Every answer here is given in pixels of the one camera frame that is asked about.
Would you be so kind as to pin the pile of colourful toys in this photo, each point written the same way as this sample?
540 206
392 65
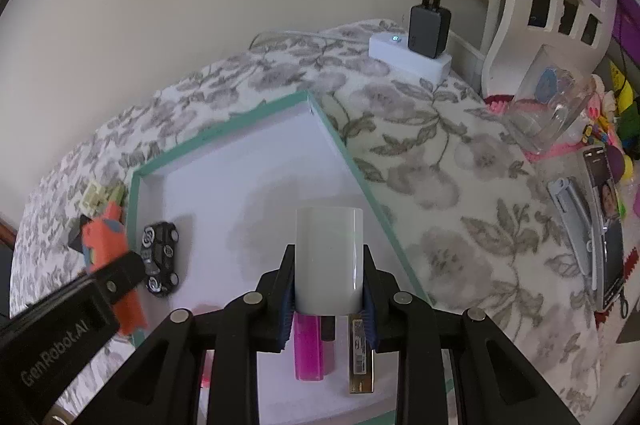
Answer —
620 115

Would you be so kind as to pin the black cube adapter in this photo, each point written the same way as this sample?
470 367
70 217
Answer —
80 235

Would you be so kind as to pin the white lattice shelf rack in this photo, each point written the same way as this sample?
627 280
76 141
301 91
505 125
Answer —
515 5

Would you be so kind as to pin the pink lace doily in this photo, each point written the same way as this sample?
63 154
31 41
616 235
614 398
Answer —
500 105

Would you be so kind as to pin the clear glass cup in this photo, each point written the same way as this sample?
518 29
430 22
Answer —
550 105

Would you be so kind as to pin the black charger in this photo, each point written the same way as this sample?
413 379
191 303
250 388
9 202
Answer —
427 32

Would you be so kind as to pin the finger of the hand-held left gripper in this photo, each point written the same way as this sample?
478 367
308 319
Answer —
120 277

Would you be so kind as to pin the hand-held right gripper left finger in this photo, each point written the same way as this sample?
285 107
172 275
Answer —
286 305

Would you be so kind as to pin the black toy car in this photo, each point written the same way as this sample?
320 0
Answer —
160 255

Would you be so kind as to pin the teal cardboard box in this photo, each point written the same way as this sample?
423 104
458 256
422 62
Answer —
240 185

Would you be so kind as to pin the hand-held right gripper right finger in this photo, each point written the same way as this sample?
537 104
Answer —
369 310

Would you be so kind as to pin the white power strip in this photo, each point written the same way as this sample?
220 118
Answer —
400 57

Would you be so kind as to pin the pink lip gloss tube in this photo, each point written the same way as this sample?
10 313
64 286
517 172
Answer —
307 345

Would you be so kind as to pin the white charger block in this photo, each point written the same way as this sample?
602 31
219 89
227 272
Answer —
327 255

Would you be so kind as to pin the smartphone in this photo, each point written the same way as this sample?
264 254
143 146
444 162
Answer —
607 230

